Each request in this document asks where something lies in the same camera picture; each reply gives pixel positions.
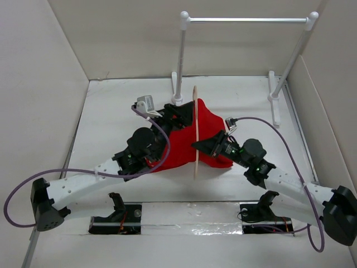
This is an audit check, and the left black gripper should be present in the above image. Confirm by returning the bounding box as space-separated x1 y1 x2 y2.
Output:
146 101 191 162

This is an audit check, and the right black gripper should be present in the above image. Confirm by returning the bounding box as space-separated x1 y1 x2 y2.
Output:
191 128 250 168

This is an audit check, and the beige wooden hanger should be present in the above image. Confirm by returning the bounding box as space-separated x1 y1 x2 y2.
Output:
192 85 199 180

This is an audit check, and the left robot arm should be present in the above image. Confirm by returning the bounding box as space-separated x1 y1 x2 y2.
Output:
30 101 195 232

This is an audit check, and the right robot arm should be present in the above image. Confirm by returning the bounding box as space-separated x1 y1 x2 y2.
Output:
192 131 356 246

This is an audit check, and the white clothes rack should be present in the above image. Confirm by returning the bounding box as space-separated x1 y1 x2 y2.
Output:
171 11 320 127

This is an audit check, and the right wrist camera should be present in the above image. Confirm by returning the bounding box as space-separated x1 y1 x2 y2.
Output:
225 117 237 135

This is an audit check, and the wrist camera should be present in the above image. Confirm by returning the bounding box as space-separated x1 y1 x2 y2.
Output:
132 95 162 118
225 117 237 135

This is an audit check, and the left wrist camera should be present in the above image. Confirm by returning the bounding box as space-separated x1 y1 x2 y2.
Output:
132 95 162 118

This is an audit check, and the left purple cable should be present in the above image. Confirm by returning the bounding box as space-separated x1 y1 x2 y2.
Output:
3 108 171 227

